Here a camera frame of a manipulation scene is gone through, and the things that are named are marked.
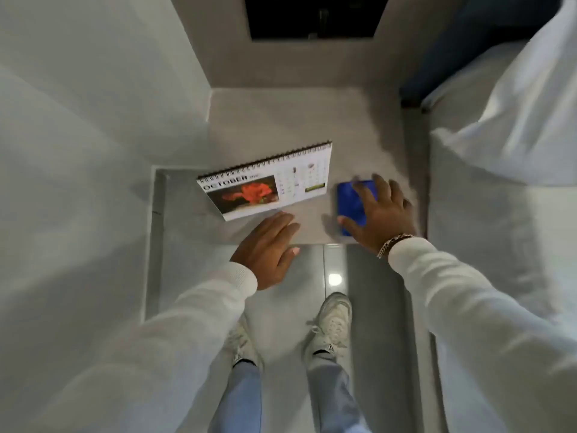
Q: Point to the person's left hand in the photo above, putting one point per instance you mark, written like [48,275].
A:
[263,259]

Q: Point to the person's right hand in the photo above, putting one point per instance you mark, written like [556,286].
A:
[386,223]

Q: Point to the person's left thumb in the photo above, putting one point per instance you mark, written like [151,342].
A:
[288,261]

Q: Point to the person's right little finger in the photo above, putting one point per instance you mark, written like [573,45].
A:
[408,205]

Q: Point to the person's right middle finger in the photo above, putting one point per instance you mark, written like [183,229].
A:
[381,187]

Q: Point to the person's right thumb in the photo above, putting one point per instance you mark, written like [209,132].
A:
[350,226]

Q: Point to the person's left forearm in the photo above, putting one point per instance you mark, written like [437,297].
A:
[171,347]

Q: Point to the person's right forearm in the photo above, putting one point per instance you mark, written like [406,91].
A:
[478,320]

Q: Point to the spiral-bound desk calendar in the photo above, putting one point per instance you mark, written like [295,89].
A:
[270,184]

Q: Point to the person's right white sneaker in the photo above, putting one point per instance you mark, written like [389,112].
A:
[332,326]

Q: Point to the person's white sneaker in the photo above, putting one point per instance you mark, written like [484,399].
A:
[243,344]
[332,326]

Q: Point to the white bed mattress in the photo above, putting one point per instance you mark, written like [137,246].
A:
[487,229]

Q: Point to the person's left white sneaker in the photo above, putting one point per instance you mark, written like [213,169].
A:
[243,344]

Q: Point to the person's right leg in jeans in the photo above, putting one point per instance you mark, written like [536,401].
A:
[333,396]

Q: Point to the person's leg in jeans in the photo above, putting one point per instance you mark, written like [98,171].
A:
[241,399]
[333,396]

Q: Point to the person's left leg in jeans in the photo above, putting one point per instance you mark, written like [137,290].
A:
[241,399]

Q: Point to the white duvet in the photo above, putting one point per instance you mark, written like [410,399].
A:
[527,108]

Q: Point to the dark blue headboard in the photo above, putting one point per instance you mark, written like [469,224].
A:
[455,45]

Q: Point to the black wall screen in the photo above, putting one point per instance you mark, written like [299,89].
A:
[315,15]

